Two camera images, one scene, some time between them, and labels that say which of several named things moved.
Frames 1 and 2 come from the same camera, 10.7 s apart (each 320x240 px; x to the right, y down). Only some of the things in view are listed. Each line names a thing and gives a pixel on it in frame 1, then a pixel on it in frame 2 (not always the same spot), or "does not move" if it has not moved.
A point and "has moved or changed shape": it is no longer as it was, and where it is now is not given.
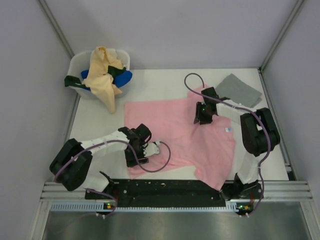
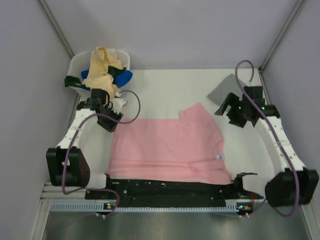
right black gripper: [198, 116] → [231, 98]
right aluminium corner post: [261, 67] does not move
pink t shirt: [205, 147] has moved or changed shape
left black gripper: [131, 161] → [110, 126]
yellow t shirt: [99, 80] does not move
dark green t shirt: [76, 81] does not move
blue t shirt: [121, 80] does not move
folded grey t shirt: [233, 89] does not move
